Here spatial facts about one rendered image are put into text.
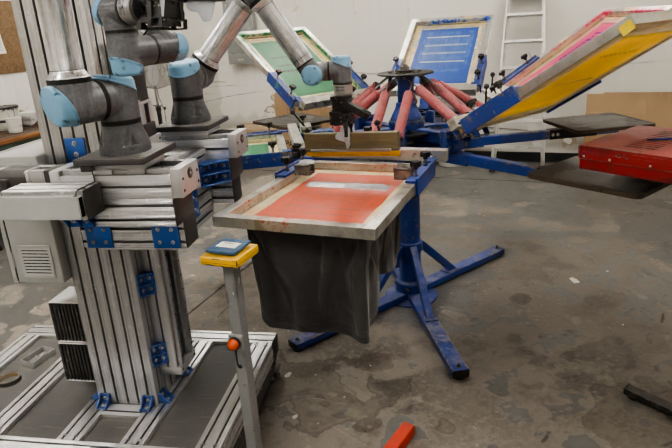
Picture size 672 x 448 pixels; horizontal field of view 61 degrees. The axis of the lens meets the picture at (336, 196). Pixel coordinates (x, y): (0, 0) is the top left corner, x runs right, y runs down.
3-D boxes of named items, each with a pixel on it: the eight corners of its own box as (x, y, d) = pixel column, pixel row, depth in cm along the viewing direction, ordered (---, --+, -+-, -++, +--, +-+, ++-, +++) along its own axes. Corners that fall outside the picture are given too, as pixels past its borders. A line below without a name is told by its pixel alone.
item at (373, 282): (372, 341, 198) (366, 227, 185) (362, 339, 199) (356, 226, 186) (406, 283, 238) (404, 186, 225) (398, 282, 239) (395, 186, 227)
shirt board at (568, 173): (687, 191, 223) (689, 171, 221) (637, 217, 200) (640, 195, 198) (432, 146, 325) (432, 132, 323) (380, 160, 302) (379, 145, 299)
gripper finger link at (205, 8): (228, 23, 130) (188, 22, 130) (228, -5, 129) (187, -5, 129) (226, 21, 127) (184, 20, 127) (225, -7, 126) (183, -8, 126)
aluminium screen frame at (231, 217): (375, 240, 173) (375, 229, 172) (213, 226, 195) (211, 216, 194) (433, 172, 242) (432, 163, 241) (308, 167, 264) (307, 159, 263)
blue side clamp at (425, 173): (418, 196, 215) (417, 179, 213) (405, 196, 217) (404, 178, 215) (435, 175, 242) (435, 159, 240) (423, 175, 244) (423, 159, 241)
